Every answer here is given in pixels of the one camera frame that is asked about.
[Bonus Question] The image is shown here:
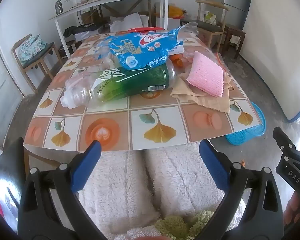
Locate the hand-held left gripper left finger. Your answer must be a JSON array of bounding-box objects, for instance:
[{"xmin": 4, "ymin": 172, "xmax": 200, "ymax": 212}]
[{"xmin": 17, "ymin": 140, "xmax": 108, "ymax": 240}]

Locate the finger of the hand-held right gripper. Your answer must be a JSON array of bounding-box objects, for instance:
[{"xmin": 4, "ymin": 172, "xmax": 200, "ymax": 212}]
[{"xmin": 273, "ymin": 127, "xmax": 300, "ymax": 193}]

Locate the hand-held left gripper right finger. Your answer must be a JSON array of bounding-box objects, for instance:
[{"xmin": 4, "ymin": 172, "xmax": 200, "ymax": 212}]
[{"xmin": 199, "ymin": 139, "xmax": 287, "ymax": 240}]

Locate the blue plastic basket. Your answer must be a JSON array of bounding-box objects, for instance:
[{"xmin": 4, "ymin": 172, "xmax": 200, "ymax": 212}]
[{"xmin": 226, "ymin": 102, "xmax": 267, "ymax": 147}]

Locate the pink sponge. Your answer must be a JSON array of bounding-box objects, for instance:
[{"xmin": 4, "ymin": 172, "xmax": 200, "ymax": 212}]
[{"xmin": 186, "ymin": 50, "xmax": 227, "ymax": 98}]

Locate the green plastic bottle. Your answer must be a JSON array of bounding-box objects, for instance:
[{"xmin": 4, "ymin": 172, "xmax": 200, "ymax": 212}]
[{"xmin": 60, "ymin": 61, "xmax": 177, "ymax": 109}]

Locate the blue snack bag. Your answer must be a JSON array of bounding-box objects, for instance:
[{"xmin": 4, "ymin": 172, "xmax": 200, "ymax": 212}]
[{"xmin": 94, "ymin": 26, "xmax": 184, "ymax": 70}]

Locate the red snack bag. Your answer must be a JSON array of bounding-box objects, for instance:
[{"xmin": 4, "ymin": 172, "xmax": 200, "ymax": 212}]
[{"xmin": 126, "ymin": 26, "xmax": 164, "ymax": 34}]

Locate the person's right hand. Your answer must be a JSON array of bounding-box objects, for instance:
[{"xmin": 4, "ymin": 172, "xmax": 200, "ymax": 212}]
[{"xmin": 284, "ymin": 192, "xmax": 300, "ymax": 227}]

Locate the brown paper napkin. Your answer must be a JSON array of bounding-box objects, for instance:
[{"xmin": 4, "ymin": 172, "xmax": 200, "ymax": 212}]
[{"xmin": 170, "ymin": 65, "xmax": 234, "ymax": 113}]

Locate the patterned tablecloth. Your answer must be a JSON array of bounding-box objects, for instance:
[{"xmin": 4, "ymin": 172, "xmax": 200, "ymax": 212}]
[{"xmin": 24, "ymin": 30, "xmax": 265, "ymax": 152}]

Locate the green fluffy cloth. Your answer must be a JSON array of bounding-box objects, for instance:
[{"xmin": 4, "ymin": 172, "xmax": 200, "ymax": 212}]
[{"xmin": 155, "ymin": 210, "xmax": 215, "ymax": 240}]

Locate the white door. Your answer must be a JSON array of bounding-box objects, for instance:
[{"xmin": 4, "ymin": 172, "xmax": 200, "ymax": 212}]
[{"xmin": 0, "ymin": 20, "xmax": 25, "ymax": 150}]

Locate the wooden chair with floral cushion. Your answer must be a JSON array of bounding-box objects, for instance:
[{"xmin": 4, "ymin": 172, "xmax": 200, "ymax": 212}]
[{"xmin": 11, "ymin": 33, "xmax": 63, "ymax": 94}]

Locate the dark wooden stool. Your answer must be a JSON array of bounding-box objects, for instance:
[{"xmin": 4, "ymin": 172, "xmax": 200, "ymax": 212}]
[{"xmin": 221, "ymin": 24, "xmax": 247, "ymax": 59}]

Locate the floral cushion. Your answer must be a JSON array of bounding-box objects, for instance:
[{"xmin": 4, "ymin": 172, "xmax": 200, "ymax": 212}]
[{"xmin": 17, "ymin": 35, "xmax": 49, "ymax": 65}]

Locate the black cloth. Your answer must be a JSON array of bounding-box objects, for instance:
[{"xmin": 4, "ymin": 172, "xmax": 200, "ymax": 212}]
[{"xmin": 63, "ymin": 24, "xmax": 110, "ymax": 37}]

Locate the wooden chair with dark seat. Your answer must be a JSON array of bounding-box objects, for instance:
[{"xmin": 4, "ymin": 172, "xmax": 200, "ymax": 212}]
[{"xmin": 195, "ymin": 0, "xmax": 232, "ymax": 53}]

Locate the clear plastic bag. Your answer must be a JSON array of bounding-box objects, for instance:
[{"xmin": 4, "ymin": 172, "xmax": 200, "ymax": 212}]
[{"xmin": 177, "ymin": 22, "xmax": 200, "ymax": 42}]

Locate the white sack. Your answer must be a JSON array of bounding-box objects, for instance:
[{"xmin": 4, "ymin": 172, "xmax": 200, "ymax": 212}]
[{"xmin": 109, "ymin": 14, "xmax": 143, "ymax": 33}]

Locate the printed bag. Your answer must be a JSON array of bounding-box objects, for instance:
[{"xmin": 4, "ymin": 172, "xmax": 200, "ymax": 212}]
[{"xmin": 201, "ymin": 10, "xmax": 218, "ymax": 25}]

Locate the cardboard box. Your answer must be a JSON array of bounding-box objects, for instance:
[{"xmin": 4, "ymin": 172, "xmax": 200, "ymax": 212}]
[{"xmin": 80, "ymin": 7, "xmax": 102, "ymax": 25}]

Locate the yellow plastic bag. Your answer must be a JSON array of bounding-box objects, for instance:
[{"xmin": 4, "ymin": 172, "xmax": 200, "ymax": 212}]
[{"xmin": 168, "ymin": 5, "xmax": 187, "ymax": 19}]

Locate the glass bowl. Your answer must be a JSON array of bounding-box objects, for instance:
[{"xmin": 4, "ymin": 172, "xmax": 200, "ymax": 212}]
[{"xmin": 65, "ymin": 0, "xmax": 88, "ymax": 8}]

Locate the white side table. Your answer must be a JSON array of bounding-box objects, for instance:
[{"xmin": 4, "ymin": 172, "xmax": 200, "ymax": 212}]
[{"xmin": 49, "ymin": 0, "xmax": 173, "ymax": 59}]

